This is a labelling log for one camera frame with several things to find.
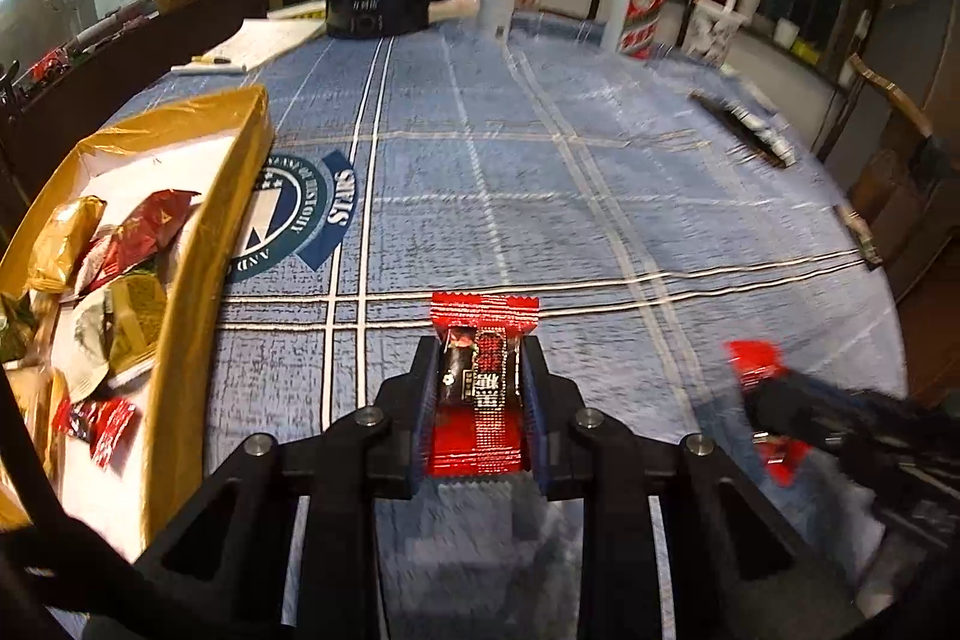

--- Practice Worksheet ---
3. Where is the green pea snack packet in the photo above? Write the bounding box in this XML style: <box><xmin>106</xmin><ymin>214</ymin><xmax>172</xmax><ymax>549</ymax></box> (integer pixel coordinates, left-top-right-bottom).
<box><xmin>0</xmin><ymin>294</ymin><xmax>37</xmax><ymax>364</ymax></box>

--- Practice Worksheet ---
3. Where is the dark red snack packet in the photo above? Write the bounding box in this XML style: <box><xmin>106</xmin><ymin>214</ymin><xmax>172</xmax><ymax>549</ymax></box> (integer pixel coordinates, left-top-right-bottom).
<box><xmin>80</xmin><ymin>188</ymin><xmax>199</xmax><ymax>294</ymax></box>

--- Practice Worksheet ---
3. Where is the olive gold snack packet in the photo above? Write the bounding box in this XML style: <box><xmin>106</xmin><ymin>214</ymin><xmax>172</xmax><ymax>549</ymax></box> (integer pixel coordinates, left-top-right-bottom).
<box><xmin>106</xmin><ymin>269</ymin><xmax>166</xmax><ymax>375</ymax></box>

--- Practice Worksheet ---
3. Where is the wooden chair right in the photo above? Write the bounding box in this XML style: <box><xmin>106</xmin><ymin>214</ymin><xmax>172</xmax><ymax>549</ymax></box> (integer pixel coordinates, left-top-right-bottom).
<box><xmin>817</xmin><ymin>52</ymin><xmax>958</xmax><ymax>294</ymax></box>

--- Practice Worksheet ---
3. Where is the black silver foil packet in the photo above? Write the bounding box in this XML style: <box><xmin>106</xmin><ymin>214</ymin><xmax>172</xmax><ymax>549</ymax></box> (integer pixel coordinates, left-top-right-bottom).
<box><xmin>688</xmin><ymin>91</ymin><xmax>796</xmax><ymax>169</ymax></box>

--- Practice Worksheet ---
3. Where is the red black candy packet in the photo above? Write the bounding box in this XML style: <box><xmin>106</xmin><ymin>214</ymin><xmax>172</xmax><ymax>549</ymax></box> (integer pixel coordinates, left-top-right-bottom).
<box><xmin>428</xmin><ymin>292</ymin><xmax>539</xmax><ymax>479</ymax></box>

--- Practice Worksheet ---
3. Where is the white liquor bottle red label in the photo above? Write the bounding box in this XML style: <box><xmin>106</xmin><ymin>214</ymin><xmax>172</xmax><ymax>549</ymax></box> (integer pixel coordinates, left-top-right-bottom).
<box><xmin>601</xmin><ymin>0</ymin><xmax>665</xmax><ymax>60</ymax></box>

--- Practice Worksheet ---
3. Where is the white patterned paper cup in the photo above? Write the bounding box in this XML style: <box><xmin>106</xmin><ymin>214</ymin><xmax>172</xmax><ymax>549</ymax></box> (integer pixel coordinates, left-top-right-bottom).
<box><xmin>682</xmin><ymin>0</ymin><xmax>747</xmax><ymax>67</ymax></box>

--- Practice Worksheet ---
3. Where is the blue plaid tablecloth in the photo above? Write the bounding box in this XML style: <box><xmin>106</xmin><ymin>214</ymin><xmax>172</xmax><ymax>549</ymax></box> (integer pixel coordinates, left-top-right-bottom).
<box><xmin>104</xmin><ymin>8</ymin><xmax>910</xmax><ymax>640</ymax></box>

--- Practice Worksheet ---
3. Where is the white notebook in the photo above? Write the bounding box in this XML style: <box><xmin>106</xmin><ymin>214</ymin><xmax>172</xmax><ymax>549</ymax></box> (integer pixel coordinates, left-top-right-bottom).
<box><xmin>169</xmin><ymin>18</ymin><xmax>325</xmax><ymax>74</ymax></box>

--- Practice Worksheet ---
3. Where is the gold cardboard tray box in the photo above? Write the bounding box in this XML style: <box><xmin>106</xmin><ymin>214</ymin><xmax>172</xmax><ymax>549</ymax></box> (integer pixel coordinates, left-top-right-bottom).
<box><xmin>2</xmin><ymin>86</ymin><xmax>274</xmax><ymax>559</ymax></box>

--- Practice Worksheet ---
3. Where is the golden yellow snack packet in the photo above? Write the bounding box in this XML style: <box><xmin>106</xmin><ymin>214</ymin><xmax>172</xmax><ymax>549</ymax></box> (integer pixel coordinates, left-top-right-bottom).
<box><xmin>26</xmin><ymin>195</ymin><xmax>106</xmax><ymax>294</ymax></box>

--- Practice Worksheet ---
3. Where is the small red candy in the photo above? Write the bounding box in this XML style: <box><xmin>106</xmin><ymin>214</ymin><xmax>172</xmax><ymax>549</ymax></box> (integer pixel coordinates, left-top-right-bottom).
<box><xmin>727</xmin><ymin>339</ymin><xmax>811</xmax><ymax>487</ymax></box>

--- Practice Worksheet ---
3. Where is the white red snack packet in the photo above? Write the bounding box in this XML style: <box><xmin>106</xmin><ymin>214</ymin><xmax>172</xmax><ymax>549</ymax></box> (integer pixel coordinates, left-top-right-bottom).
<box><xmin>52</xmin><ymin>289</ymin><xmax>109</xmax><ymax>403</ymax></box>

